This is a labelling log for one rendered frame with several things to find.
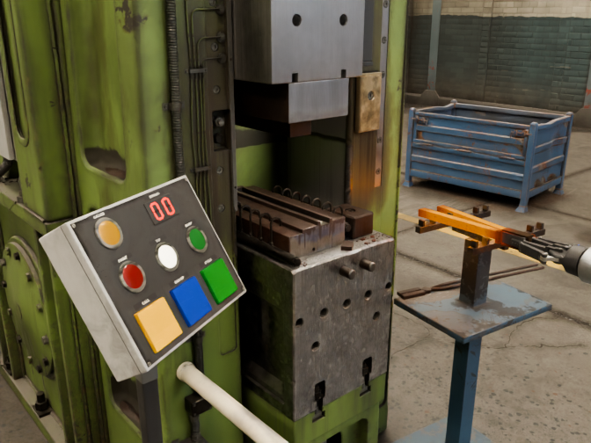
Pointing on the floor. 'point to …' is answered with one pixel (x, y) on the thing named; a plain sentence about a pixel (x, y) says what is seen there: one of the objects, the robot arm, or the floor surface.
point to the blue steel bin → (489, 148)
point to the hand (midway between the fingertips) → (515, 239)
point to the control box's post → (149, 406)
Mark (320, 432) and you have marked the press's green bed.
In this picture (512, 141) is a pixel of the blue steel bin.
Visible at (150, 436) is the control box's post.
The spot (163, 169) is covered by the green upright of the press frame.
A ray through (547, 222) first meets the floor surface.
